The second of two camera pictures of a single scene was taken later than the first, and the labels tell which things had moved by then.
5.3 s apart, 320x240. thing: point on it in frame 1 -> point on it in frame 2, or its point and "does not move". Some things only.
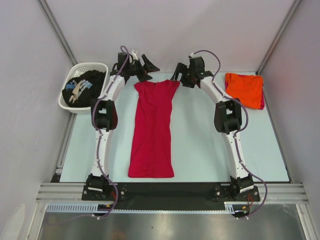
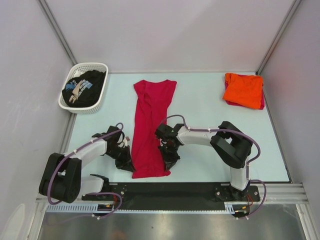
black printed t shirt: [79, 91] does not move
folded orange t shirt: [247, 88] does not move
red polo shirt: [151, 154] does not move
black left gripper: [148, 67] -> [128, 165]
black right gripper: [182, 68] -> [169, 161]
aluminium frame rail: [290, 192] does not move
